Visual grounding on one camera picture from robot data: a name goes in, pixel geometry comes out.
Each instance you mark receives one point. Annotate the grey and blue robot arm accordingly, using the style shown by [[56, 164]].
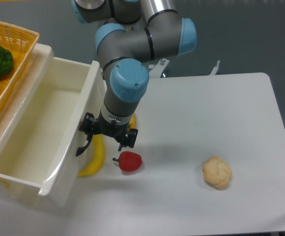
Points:
[[136, 33]]

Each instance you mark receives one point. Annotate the red bell pepper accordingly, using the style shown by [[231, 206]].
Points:
[[129, 161]]

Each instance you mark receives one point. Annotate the yellow bell pepper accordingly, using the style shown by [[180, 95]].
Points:
[[132, 122]]

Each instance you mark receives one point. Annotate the black top drawer handle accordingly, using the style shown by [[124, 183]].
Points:
[[82, 149]]

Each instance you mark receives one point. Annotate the yellow banana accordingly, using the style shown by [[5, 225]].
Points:
[[97, 160]]

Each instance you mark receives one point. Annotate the beige cauliflower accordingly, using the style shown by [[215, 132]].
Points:
[[217, 172]]

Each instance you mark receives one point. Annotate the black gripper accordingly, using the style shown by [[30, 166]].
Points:
[[125, 137]]

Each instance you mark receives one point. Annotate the white metal mounting bracket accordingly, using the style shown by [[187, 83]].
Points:
[[157, 70]]

